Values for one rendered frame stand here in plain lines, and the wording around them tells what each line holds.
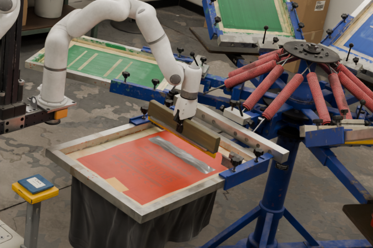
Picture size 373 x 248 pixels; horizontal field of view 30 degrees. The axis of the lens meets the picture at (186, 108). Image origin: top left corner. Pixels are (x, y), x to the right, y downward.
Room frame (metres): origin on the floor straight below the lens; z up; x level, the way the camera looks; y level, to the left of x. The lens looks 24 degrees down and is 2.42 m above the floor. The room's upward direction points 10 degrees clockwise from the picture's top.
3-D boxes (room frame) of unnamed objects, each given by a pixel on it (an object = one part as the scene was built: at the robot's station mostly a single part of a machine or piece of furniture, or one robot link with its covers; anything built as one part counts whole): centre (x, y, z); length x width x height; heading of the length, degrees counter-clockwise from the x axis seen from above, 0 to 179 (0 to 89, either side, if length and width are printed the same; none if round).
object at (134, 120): (3.01, 0.14, 0.98); 0.30 x 0.05 x 0.07; 141
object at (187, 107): (2.74, 0.00, 1.20); 0.10 x 0.07 x 0.11; 141
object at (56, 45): (2.69, 0.57, 1.37); 0.13 x 0.10 x 0.16; 6
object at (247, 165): (2.67, -0.30, 0.98); 0.30 x 0.05 x 0.07; 141
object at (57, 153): (2.65, 0.07, 0.97); 0.79 x 0.58 x 0.04; 141
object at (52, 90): (2.69, 0.58, 1.21); 0.16 x 0.13 x 0.15; 53
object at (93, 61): (3.61, 0.31, 1.05); 1.08 x 0.61 x 0.23; 81
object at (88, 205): (2.42, 0.25, 0.74); 0.45 x 0.03 x 0.43; 51
